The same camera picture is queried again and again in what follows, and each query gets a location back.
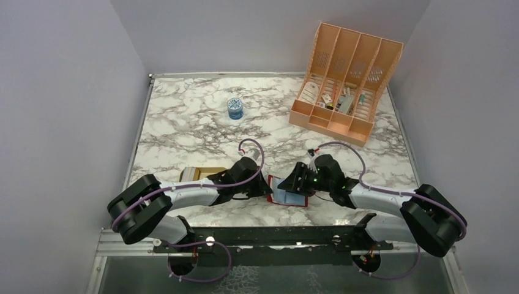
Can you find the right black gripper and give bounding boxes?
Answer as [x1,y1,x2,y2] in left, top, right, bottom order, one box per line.
[278,161,332,196]

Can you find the red leather card holder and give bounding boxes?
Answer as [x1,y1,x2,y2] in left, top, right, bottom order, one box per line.
[266,175,308,207]

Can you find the beige oval tray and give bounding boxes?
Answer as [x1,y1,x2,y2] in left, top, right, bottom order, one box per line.
[198,167,226,179]

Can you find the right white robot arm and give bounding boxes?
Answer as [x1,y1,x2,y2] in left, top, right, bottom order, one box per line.
[277,154,467,257]

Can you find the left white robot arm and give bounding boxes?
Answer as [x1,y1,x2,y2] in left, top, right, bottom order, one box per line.
[107,156,272,252]

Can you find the stack of cards in tray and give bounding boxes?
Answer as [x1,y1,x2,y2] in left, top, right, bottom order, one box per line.
[179,167,200,182]

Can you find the white striped card in organizer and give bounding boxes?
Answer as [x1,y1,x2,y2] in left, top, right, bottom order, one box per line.
[298,81,319,104]

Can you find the blue round tin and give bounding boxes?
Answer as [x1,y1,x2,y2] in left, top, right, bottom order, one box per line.
[226,98,244,120]

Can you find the small items in organizer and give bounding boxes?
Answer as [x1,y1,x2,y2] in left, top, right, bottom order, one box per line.
[316,82,357,115]

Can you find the orange plastic file organizer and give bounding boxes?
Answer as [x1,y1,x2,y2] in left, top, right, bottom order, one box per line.
[289,23,404,146]

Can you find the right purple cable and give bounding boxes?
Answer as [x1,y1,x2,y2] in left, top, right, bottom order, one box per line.
[314,141,468,282]

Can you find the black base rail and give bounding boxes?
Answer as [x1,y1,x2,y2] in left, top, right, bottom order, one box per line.
[153,225,393,267]

